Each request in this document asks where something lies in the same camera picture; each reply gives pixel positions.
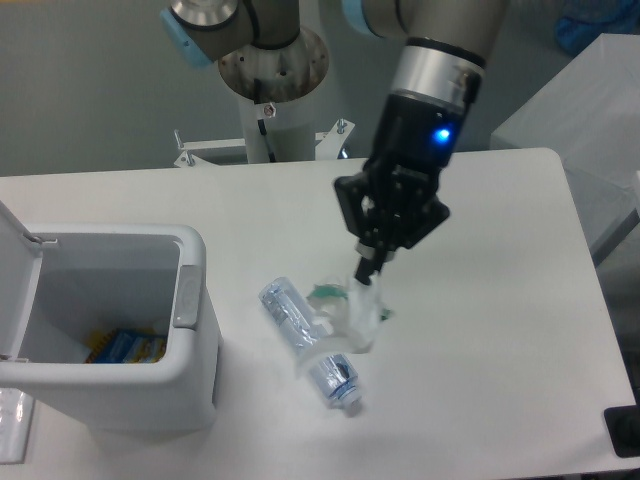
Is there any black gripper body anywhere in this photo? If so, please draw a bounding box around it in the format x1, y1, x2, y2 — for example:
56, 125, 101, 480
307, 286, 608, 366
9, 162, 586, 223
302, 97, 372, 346
363, 93, 468, 207

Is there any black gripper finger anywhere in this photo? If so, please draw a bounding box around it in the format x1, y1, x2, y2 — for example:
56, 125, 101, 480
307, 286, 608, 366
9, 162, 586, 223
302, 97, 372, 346
334, 172, 391, 283
367, 192, 450, 285

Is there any clear plastic wrapper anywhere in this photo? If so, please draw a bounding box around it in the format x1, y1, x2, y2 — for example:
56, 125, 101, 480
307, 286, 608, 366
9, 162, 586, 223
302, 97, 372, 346
295, 273, 393, 376

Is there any clear plastic water bottle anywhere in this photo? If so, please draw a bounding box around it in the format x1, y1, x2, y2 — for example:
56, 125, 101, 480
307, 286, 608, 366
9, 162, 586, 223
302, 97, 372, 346
258, 277, 362, 416

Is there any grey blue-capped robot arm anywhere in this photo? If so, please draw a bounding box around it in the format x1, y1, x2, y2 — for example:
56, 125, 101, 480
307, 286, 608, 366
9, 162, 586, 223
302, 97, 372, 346
160, 1, 507, 285

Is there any white plastic trash can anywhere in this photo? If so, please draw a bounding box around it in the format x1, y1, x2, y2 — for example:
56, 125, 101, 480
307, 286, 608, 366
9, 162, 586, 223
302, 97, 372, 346
1, 224, 221, 431

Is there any grey covered side table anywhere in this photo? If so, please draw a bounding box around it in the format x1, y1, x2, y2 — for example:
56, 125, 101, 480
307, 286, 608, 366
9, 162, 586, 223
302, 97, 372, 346
490, 34, 639, 264

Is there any blue plastic bag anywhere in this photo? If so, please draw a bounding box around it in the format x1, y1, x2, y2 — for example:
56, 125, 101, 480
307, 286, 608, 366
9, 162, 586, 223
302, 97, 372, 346
554, 1, 639, 56

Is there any blue yellow snack package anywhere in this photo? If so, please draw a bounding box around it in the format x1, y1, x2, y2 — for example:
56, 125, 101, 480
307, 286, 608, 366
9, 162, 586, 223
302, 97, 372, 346
84, 328, 167, 364

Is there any black device at table edge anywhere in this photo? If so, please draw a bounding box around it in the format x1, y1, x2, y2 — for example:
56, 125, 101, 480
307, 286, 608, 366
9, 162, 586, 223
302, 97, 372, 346
604, 405, 639, 458

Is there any laminated paper sheet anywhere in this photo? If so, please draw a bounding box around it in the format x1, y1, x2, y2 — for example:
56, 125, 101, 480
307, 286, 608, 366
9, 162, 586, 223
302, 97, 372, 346
1, 388, 35, 465

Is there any white pedestal base bracket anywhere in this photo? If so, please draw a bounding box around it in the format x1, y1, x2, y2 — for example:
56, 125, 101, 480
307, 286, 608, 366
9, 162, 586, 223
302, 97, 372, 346
173, 118, 356, 169

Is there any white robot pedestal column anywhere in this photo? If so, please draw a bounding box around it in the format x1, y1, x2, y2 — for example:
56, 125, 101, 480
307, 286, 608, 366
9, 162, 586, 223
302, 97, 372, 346
216, 25, 331, 164

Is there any black cable on pedestal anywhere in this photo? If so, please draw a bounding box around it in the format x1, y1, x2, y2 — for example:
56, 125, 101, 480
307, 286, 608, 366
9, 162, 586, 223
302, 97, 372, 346
252, 77, 278, 163

